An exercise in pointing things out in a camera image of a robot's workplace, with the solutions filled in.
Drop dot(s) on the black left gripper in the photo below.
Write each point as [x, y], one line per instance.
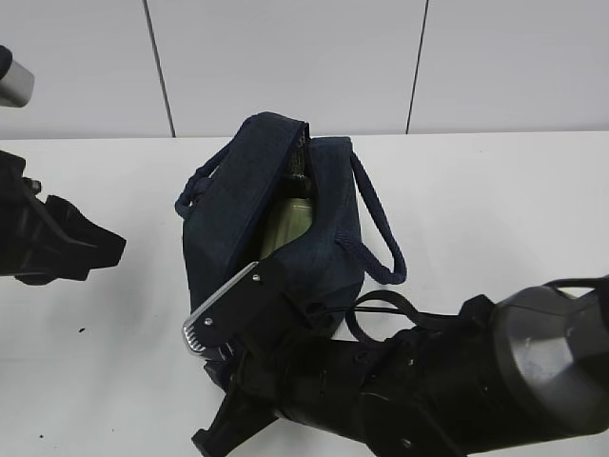
[45, 241]

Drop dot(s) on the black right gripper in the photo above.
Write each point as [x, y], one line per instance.
[303, 384]

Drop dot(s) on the dark navy fabric lunch bag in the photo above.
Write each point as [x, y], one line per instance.
[226, 202]

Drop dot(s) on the green lidded glass food container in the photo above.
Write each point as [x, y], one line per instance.
[288, 220]

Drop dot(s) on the green cucumber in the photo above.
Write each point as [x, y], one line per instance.
[296, 186]

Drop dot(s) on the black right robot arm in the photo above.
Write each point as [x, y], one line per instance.
[529, 369]

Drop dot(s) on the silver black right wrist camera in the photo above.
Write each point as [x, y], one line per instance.
[254, 309]

